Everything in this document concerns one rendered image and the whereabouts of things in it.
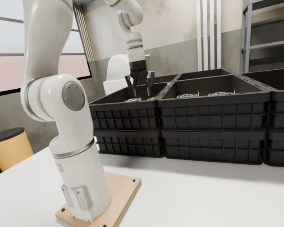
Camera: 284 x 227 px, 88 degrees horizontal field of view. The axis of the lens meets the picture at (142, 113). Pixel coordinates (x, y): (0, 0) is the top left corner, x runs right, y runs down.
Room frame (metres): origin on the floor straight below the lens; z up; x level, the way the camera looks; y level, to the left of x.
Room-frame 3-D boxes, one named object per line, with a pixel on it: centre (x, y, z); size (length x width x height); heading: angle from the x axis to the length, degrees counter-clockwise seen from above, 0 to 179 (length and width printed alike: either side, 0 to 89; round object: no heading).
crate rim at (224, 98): (0.58, -0.26, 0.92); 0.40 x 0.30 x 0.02; 157
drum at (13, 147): (1.57, 1.55, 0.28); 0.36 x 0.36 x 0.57
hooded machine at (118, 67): (2.70, 0.18, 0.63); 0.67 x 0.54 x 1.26; 62
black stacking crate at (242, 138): (0.58, -0.26, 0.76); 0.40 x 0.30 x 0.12; 157
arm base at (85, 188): (0.31, 0.16, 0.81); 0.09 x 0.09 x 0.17; 67
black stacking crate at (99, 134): (0.70, 0.01, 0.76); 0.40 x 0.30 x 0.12; 157
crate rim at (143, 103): (0.70, 0.01, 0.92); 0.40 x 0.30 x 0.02; 157
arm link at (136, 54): (0.70, -0.02, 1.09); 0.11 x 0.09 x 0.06; 162
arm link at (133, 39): (0.68, -0.01, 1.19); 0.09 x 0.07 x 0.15; 58
